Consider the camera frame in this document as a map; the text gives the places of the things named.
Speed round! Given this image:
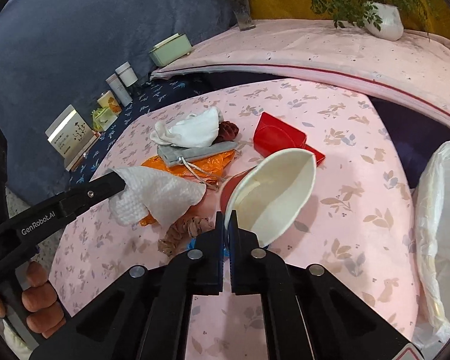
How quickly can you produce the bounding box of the dark red scrunchie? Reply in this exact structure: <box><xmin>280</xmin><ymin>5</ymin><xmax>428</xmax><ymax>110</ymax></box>
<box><xmin>214</xmin><ymin>121</ymin><xmax>240</xmax><ymax>144</ymax></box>

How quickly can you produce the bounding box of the pink floral tablecloth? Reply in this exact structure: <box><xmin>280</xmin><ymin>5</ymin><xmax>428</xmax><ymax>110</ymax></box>
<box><xmin>50</xmin><ymin>79</ymin><xmax>420</xmax><ymax>359</ymax></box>

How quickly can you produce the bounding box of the brown patterned wrapper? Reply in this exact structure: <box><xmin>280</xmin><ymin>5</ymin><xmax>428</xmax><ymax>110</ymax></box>
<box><xmin>157</xmin><ymin>216</ymin><xmax>214</xmax><ymax>256</ymax></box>

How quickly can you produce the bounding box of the white cloth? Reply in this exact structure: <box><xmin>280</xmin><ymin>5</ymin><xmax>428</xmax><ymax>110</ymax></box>
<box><xmin>150</xmin><ymin>106</ymin><xmax>223</xmax><ymax>148</ymax></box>

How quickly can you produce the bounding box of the small yellow box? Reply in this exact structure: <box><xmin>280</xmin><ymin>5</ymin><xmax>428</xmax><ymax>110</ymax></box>
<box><xmin>97</xmin><ymin>90</ymin><xmax>122</xmax><ymax>116</ymax></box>

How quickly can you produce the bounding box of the dark blue floral cloth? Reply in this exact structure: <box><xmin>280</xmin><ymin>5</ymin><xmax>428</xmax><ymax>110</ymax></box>
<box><xmin>68</xmin><ymin>78</ymin><xmax>211</xmax><ymax>189</ymax></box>

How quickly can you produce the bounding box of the white lined trash bin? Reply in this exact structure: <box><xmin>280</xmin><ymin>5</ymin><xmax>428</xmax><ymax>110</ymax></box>
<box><xmin>413</xmin><ymin>141</ymin><xmax>450</xmax><ymax>350</ymax></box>

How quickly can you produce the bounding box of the white card stand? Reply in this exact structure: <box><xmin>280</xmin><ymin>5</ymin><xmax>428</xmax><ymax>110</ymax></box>
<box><xmin>45</xmin><ymin>105</ymin><xmax>99</xmax><ymax>171</ymax></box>

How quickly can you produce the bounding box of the pale green tissue box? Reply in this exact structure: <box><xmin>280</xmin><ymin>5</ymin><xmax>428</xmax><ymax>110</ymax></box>
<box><xmin>149</xmin><ymin>33</ymin><xmax>193</xmax><ymax>68</ymax></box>

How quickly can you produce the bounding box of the orange plastic snack bag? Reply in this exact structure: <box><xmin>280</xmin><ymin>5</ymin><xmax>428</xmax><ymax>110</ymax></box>
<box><xmin>138</xmin><ymin>149</ymin><xmax>236</xmax><ymax>228</ymax></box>

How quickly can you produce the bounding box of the white tall bottle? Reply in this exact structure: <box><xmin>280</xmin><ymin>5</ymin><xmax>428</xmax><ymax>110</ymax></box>
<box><xmin>105</xmin><ymin>73</ymin><xmax>132</xmax><ymax>107</ymax></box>

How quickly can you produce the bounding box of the person's left hand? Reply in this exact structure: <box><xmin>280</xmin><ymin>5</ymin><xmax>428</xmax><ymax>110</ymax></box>
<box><xmin>21</xmin><ymin>261</ymin><xmax>66</xmax><ymax>339</ymax></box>

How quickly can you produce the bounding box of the red paper box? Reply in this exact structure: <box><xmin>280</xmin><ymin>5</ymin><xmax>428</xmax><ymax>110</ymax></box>
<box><xmin>253</xmin><ymin>112</ymin><xmax>325</xmax><ymax>166</ymax></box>

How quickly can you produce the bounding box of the pink dotted shelf cloth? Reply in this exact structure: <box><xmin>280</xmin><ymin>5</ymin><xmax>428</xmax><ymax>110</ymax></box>
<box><xmin>152</xmin><ymin>19</ymin><xmax>450</xmax><ymax>128</ymax></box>

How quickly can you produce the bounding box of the grey drawstring pouch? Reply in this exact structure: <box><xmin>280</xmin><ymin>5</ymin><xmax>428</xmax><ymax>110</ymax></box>
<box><xmin>157</xmin><ymin>140</ymin><xmax>240</xmax><ymax>192</ymax></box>

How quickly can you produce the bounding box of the white paper towel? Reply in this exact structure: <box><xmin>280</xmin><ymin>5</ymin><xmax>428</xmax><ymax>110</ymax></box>
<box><xmin>108</xmin><ymin>166</ymin><xmax>206</xmax><ymax>229</ymax></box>

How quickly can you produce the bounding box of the white jar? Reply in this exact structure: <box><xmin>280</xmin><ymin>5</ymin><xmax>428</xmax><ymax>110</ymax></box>
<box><xmin>115</xmin><ymin>62</ymin><xmax>139</xmax><ymax>88</ymax></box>

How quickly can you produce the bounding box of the small green white box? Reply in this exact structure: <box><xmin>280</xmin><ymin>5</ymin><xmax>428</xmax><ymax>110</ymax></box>
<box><xmin>91</xmin><ymin>107</ymin><xmax>117</xmax><ymax>133</ymax></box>

